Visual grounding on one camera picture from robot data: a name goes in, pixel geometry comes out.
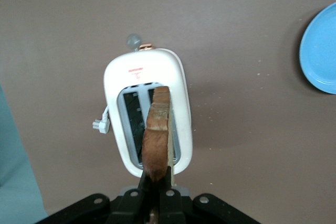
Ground brown bread slice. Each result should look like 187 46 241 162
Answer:
141 85 175 224

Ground blue plate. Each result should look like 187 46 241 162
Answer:
299 1 336 95

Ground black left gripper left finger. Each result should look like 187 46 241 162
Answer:
39 167 151 224

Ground white two-slot toaster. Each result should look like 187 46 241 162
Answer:
91 33 194 178

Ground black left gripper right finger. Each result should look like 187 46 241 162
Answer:
156 165 261 224

